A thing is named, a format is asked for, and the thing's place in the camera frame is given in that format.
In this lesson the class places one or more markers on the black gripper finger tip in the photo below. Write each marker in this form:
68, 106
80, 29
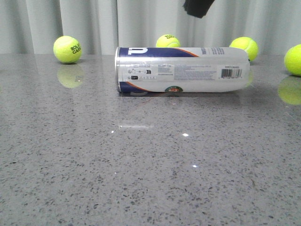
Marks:
197, 8

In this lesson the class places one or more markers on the clear plastic tennis ball can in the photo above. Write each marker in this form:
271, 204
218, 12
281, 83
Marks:
212, 69

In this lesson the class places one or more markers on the yellow tennis ball centre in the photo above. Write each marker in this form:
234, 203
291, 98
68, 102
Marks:
167, 41

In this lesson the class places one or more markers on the yellow Wilson tennis ball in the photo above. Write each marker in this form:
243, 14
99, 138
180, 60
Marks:
248, 45

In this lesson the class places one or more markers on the yellow tennis ball far right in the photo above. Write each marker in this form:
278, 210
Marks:
292, 60

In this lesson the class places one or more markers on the yellow tennis ball far left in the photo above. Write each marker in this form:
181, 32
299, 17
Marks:
67, 49

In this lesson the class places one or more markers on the grey pleated curtain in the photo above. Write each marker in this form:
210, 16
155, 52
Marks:
32, 26

